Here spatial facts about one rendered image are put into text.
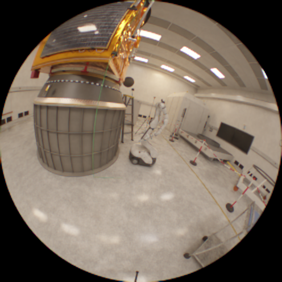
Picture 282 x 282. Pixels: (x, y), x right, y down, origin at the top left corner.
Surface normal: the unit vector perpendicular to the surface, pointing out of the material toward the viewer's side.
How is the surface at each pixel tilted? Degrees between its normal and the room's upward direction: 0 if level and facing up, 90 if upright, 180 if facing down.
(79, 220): 0
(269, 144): 90
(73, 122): 90
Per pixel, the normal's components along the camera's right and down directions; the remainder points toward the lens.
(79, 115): 0.57, 0.44
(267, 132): -0.96, -0.19
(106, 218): 0.26, -0.90
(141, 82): 0.12, 0.40
